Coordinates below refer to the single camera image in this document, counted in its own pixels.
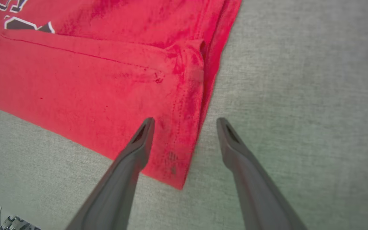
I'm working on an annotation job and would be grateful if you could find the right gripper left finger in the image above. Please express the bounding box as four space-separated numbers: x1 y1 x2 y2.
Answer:
65 117 156 230

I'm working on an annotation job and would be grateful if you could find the grey fabric sofa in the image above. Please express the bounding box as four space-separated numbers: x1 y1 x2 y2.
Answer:
0 0 368 230

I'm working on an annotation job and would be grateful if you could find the red basketball jersey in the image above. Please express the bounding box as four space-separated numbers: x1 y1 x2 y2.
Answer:
0 0 242 191

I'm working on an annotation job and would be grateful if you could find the small grey metal part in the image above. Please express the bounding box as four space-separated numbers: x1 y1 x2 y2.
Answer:
0 206 41 230

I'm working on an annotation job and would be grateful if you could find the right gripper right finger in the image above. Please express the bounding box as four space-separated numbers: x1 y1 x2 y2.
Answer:
216 117 308 230

